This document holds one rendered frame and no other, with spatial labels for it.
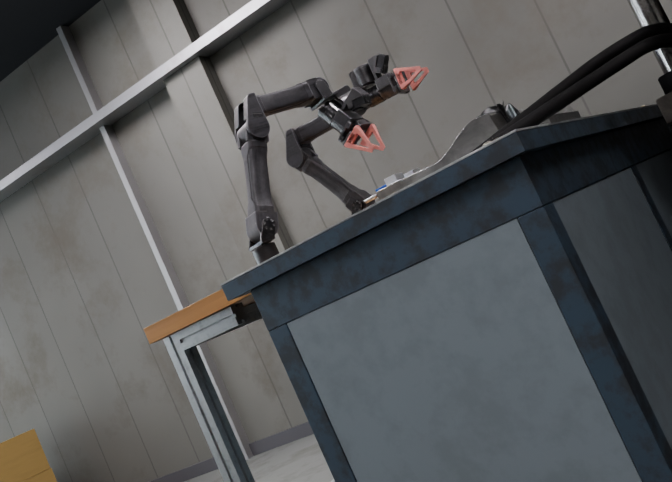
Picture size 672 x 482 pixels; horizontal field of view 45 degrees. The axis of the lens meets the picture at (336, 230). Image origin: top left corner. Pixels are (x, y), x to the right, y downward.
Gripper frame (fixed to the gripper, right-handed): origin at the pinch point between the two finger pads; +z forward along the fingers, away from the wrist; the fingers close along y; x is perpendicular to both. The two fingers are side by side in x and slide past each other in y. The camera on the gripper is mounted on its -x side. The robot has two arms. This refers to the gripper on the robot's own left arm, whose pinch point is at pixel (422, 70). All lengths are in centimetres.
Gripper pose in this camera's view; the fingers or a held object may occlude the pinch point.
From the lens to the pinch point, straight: 249.8
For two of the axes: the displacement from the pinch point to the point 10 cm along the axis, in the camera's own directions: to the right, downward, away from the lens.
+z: 8.0, -3.7, -4.6
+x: 3.9, 9.2, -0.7
